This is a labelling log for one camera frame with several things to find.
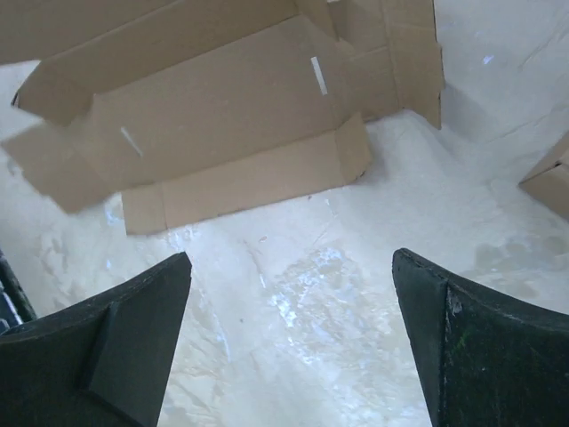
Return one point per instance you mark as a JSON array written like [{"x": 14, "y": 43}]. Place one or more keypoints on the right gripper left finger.
[{"x": 104, "y": 361}]

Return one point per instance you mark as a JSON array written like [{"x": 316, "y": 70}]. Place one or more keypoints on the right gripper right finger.
[{"x": 483, "y": 358}]

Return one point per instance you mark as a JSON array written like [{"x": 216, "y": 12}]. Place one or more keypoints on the large closed cardboard box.
[{"x": 547, "y": 182}]

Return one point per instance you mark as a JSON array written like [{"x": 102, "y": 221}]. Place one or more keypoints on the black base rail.
[{"x": 15, "y": 308}]

